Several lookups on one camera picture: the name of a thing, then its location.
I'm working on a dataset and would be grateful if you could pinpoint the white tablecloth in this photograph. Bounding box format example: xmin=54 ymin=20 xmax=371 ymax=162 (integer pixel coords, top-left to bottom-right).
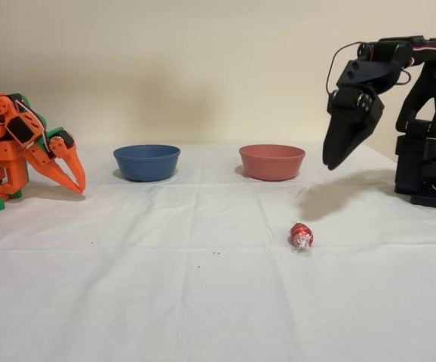
xmin=0 ymin=141 xmax=436 ymax=362

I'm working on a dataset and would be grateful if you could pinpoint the red bowl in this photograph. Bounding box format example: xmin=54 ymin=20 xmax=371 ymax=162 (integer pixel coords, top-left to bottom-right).
xmin=238 ymin=143 xmax=306 ymax=183

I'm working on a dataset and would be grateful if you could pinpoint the black arm servo cable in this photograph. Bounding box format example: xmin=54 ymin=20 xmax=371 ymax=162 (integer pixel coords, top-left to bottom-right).
xmin=326 ymin=41 xmax=362 ymax=95

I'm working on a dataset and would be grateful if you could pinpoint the orange arm servo cable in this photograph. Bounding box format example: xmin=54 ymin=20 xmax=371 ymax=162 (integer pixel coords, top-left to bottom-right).
xmin=12 ymin=94 xmax=49 ymax=154

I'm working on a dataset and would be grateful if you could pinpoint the red candy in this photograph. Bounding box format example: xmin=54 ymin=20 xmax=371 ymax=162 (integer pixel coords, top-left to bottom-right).
xmin=287 ymin=221 xmax=315 ymax=258

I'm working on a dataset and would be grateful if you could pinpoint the blue bowl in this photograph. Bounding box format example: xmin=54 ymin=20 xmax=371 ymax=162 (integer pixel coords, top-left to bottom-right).
xmin=112 ymin=144 xmax=182 ymax=182

